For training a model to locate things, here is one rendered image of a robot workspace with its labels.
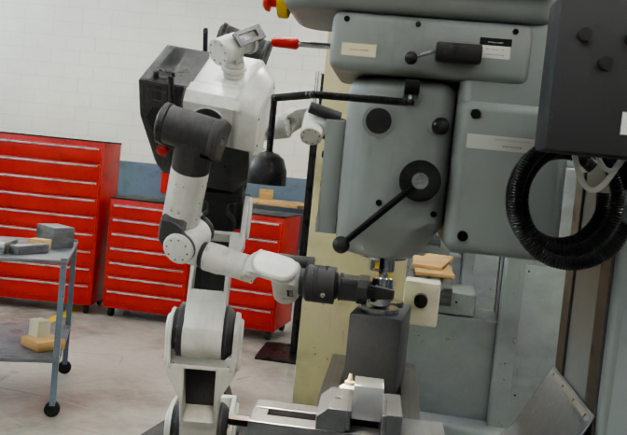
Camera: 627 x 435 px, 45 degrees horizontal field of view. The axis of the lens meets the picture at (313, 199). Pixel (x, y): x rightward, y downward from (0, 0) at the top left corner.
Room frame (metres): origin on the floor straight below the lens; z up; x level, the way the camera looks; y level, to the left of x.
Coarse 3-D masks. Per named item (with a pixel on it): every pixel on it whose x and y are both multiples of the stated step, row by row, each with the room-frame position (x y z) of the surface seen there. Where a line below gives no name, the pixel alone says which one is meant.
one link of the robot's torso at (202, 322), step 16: (224, 240) 2.03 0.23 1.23; (240, 240) 2.01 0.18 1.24; (192, 272) 1.96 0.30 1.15; (208, 272) 2.01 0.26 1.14; (192, 288) 1.94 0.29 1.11; (208, 288) 2.00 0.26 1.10; (224, 288) 1.95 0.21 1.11; (192, 304) 1.93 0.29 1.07; (208, 304) 1.93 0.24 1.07; (224, 304) 1.94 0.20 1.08; (176, 320) 1.92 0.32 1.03; (192, 320) 1.91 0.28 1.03; (208, 320) 1.91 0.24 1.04; (224, 320) 1.92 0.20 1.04; (176, 336) 1.90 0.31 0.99; (192, 336) 1.90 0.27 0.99; (208, 336) 1.90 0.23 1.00; (224, 336) 1.90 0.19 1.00; (176, 352) 1.92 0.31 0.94; (192, 352) 1.92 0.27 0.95; (208, 352) 1.91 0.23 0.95; (224, 352) 1.91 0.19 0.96
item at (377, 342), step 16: (368, 304) 1.76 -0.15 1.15; (400, 304) 1.82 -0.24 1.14; (352, 320) 1.71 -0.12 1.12; (368, 320) 1.70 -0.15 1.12; (384, 320) 1.69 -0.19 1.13; (400, 320) 1.68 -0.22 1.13; (352, 336) 1.71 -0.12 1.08; (368, 336) 1.70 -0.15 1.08; (384, 336) 1.69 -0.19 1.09; (400, 336) 1.70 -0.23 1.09; (352, 352) 1.71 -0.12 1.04; (368, 352) 1.70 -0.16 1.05; (384, 352) 1.69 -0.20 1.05; (400, 352) 1.74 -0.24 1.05; (352, 368) 1.70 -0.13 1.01; (368, 368) 1.70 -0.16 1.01; (384, 368) 1.69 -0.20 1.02; (400, 368) 1.78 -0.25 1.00; (384, 384) 1.69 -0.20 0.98
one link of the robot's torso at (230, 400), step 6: (222, 396) 2.24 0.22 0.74; (228, 396) 2.24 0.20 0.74; (234, 396) 2.25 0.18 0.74; (174, 402) 2.14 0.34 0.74; (228, 402) 2.23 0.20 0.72; (234, 402) 2.19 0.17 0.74; (168, 408) 2.14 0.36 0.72; (234, 408) 2.15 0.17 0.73; (168, 414) 2.10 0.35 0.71; (234, 414) 2.13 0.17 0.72; (168, 420) 2.07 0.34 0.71; (168, 426) 2.07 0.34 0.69; (228, 426) 2.08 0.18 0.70; (234, 426) 2.10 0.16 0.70; (168, 432) 2.07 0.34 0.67; (228, 432) 2.07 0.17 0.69; (234, 432) 2.09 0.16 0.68
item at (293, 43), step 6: (276, 42) 1.51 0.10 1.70; (282, 42) 1.51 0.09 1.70; (288, 42) 1.51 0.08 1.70; (294, 42) 1.51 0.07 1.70; (300, 42) 1.51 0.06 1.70; (306, 42) 1.51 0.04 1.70; (312, 42) 1.51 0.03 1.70; (288, 48) 1.51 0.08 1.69; (294, 48) 1.51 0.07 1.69; (312, 48) 1.51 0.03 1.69; (318, 48) 1.51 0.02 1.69; (324, 48) 1.51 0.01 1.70
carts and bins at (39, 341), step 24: (0, 240) 3.96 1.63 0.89; (24, 240) 4.45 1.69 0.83; (48, 240) 4.15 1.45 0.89; (72, 240) 4.33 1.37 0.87; (72, 264) 4.60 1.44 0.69; (72, 288) 4.60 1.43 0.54; (0, 336) 4.19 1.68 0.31; (24, 336) 4.05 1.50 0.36; (48, 336) 4.10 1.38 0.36; (0, 360) 3.79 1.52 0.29; (24, 360) 3.82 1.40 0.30; (48, 360) 3.85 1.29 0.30; (48, 408) 3.86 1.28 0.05
